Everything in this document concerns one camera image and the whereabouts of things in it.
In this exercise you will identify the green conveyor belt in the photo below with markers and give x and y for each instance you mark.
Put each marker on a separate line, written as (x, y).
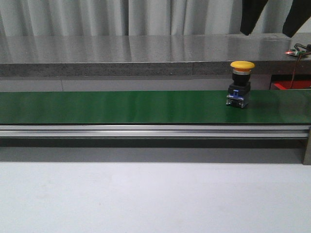
(154, 107)

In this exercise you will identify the yellow mushroom push button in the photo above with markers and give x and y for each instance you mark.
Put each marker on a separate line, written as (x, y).
(239, 91)

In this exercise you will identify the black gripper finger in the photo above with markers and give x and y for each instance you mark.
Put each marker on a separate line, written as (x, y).
(251, 11)
(299, 13)

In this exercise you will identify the grey stone counter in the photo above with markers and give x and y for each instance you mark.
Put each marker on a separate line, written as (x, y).
(151, 55)

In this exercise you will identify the grey conveyor support leg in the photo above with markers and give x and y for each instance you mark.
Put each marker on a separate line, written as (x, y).
(307, 155)

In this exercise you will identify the aluminium conveyor frame rail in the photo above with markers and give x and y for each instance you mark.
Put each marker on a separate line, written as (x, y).
(210, 130)

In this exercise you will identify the small green circuit board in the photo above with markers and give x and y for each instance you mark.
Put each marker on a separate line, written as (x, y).
(295, 52)

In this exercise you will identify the red plastic tray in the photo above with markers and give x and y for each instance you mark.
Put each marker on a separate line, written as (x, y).
(285, 85)

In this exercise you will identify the white curtain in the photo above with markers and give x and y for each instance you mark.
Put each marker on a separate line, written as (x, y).
(119, 17)

